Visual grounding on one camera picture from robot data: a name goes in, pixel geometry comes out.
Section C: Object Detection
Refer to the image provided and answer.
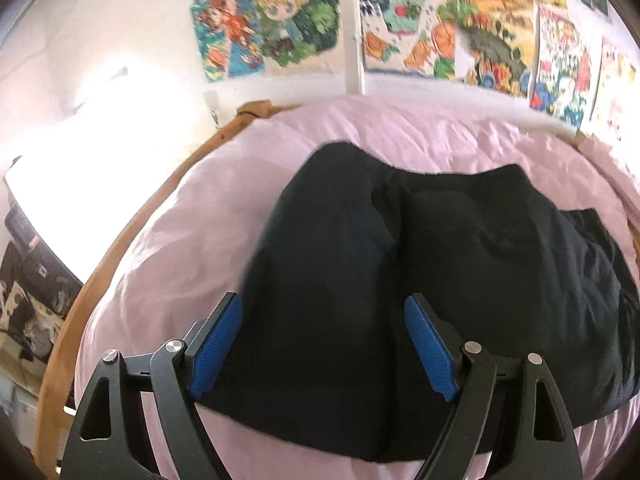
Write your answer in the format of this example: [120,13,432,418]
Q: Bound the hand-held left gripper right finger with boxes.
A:
[404,295,583,480]

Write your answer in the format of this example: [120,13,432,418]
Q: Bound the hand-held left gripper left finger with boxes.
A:
[60,292,244,480]

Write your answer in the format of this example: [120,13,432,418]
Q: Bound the black padded jacket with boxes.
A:
[192,141,640,463]

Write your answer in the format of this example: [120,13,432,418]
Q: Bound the pink duvet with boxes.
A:
[75,94,640,480]

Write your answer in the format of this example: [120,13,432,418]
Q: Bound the black and white printed bag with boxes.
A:
[0,280,68,366]

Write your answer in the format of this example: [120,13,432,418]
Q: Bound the black case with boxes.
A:
[2,205,85,306]

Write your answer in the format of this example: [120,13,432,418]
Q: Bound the white vertical pole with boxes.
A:
[349,0,367,96]

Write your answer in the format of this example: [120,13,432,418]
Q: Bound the wooden bed frame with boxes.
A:
[37,101,596,480]

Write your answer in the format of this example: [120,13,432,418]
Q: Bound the white wall socket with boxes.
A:
[204,91,222,127]

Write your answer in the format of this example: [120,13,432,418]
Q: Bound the orange dinosaur wall poster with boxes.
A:
[452,0,537,98]

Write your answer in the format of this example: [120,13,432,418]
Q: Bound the red and white wall poster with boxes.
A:
[529,2,597,127]

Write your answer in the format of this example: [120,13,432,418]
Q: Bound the pale yellow wall poster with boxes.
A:
[590,36,637,142]

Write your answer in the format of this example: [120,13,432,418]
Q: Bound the cartoon characters wall poster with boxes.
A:
[189,0,342,85]

